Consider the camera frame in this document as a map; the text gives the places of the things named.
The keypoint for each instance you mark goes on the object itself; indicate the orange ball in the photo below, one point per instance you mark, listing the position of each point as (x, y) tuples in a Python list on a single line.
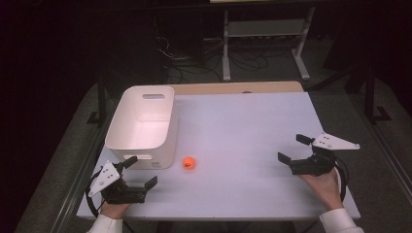
[(188, 162)]

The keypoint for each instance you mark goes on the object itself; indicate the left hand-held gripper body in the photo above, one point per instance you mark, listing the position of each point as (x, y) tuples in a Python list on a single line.
[(121, 194)]

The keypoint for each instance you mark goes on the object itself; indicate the white plastic bin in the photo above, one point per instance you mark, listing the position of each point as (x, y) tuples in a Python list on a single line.
[(142, 129)]

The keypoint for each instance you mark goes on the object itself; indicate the person's right hand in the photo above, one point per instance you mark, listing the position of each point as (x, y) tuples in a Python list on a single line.
[(325, 189)]

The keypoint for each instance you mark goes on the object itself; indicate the person's left hand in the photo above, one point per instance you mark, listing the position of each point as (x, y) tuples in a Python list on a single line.
[(115, 209)]

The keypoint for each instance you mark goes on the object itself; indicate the black metal stand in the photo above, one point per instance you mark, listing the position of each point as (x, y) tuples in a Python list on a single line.
[(370, 97), (101, 97)]

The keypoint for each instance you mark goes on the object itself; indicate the white metal stand frame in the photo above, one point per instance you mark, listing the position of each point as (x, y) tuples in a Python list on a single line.
[(264, 28)]

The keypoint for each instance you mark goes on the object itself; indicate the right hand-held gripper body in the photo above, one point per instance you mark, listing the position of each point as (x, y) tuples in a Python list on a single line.
[(315, 163)]

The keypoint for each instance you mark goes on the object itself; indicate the wooden board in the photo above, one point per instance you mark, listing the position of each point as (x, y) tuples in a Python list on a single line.
[(233, 87)]

